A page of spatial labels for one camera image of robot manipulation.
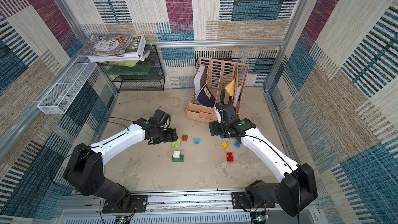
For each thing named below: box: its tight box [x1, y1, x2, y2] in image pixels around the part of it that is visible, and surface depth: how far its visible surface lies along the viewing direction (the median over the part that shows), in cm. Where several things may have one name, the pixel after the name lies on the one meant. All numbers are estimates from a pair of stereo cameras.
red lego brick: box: [226, 152, 234, 163], surface depth 88 cm
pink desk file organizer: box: [186, 57, 249, 124], surface depth 103 cm
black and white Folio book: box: [87, 34, 151, 63], surface depth 83 cm
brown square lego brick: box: [181, 134, 189, 142], surface depth 96 cm
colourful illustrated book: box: [77, 34, 134, 57], surface depth 83 cm
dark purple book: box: [195, 84, 216, 108], surface depth 104 cm
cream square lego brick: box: [173, 150, 180, 159], surface depth 83 cm
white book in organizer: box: [193, 64, 207, 97], surface depth 103 cm
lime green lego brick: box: [171, 141, 181, 148], surface depth 93 cm
